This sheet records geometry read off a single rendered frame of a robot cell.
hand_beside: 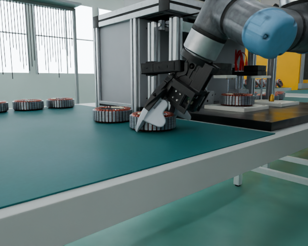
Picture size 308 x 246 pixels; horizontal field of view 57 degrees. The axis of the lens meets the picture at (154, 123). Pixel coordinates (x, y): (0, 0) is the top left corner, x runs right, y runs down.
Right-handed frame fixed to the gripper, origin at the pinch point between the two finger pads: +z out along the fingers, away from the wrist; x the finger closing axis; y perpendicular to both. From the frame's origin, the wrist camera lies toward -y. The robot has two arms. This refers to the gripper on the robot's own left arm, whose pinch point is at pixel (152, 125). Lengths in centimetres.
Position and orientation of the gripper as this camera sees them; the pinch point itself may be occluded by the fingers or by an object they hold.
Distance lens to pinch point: 69.2
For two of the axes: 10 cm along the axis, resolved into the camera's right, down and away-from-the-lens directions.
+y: 7.0, 5.7, -4.2
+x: 5.8, -1.3, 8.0
